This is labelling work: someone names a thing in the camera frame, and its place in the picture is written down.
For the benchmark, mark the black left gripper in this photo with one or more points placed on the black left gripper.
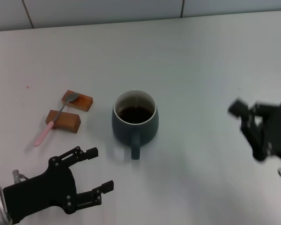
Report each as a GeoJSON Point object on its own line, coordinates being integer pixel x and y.
{"type": "Point", "coordinates": [39, 192]}

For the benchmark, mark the dark coffee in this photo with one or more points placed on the dark coffee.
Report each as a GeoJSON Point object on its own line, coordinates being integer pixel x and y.
{"type": "Point", "coordinates": [135, 114]}

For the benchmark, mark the arched wooden block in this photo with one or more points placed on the arched wooden block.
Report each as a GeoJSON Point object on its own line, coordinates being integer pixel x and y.
{"type": "Point", "coordinates": [69, 122]}

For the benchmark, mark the flat wooden block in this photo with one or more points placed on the flat wooden block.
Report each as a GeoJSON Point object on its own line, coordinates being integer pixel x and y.
{"type": "Point", "coordinates": [83, 102]}

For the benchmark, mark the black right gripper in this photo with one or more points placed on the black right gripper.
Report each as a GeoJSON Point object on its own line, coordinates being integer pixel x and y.
{"type": "Point", "coordinates": [279, 131]}

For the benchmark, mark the grey ceramic cup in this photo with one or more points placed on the grey ceramic cup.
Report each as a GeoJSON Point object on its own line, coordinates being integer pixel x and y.
{"type": "Point", "coordinates": [135, 133]}

